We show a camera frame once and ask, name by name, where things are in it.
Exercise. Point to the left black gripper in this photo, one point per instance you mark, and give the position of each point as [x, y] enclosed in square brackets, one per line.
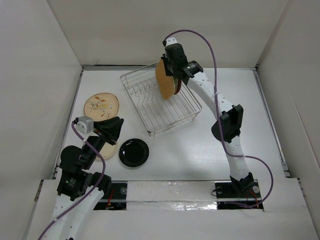
[108, 129]

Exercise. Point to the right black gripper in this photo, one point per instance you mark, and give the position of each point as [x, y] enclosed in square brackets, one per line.
[168, 72]

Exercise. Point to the square woven bamboo tray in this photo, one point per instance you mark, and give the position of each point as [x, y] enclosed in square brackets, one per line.
[165, 83]

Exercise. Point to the red and teal plate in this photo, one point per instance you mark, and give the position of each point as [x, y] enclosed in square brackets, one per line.
[179, 87]

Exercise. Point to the beige bird pattern plate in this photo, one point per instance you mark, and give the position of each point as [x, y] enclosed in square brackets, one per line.
[102, 106]

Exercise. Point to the light green flower plate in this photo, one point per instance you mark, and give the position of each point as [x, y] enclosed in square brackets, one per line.
[176, 85]

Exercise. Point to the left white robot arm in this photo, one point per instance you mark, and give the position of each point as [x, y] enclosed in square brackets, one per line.
[83, 181]

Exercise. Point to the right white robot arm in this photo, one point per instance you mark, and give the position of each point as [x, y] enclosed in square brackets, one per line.
[227, 128]

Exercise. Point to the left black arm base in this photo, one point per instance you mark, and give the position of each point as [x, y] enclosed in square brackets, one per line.
[116, 199]

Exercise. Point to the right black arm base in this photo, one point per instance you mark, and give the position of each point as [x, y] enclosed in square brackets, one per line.
[229, 198]

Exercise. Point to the plain beige plate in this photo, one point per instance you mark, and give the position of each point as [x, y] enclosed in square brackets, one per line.
[108, 150]

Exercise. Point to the black round plate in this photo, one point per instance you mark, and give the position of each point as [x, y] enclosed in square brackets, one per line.
[134, 153]

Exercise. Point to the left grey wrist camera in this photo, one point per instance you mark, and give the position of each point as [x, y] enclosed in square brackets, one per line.
[84, 125]

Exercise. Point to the silver wire dish rack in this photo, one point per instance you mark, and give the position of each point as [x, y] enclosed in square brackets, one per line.
[157, 114]

